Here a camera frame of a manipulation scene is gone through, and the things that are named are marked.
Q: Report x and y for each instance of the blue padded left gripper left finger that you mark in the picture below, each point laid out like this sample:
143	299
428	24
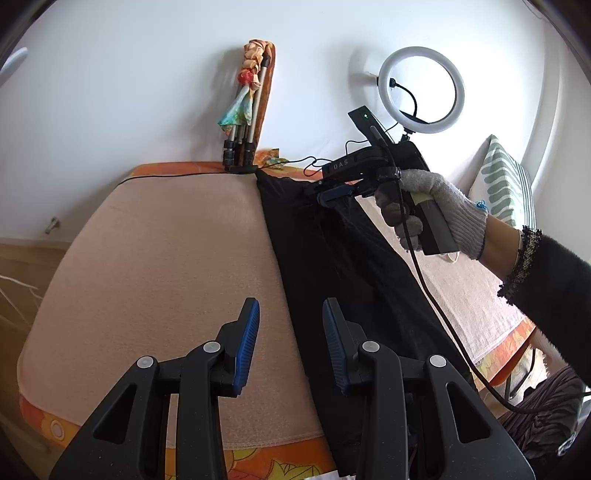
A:
125	436

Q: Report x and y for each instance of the folded silver tripod stand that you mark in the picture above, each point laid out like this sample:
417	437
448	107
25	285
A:
238	148

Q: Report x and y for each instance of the orange floral bed sheet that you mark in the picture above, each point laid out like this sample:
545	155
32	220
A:
311	459

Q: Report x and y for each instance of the green striped white pillow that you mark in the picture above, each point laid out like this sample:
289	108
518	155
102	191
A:
503	187

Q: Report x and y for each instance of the colourful silk scarf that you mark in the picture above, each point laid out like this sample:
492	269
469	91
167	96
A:
250	82

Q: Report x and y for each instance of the white ring light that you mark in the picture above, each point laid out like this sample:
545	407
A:
421	89

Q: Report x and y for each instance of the small colourful fabric piece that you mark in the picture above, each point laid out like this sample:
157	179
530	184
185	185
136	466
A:
269	158

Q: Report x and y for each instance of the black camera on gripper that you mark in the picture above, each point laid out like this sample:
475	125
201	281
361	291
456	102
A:
366	122

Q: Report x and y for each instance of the grey knit gloved right hand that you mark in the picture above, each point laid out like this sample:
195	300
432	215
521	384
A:
466	221

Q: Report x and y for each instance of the black t-shirt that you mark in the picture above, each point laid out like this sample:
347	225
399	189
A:
338	252

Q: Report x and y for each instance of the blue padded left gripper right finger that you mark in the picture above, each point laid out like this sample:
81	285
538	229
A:
422	419

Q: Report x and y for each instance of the right forearm black sleeve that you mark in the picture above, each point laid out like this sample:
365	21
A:
548	283

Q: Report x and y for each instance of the beige towel blanket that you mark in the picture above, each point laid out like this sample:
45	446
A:
156	270

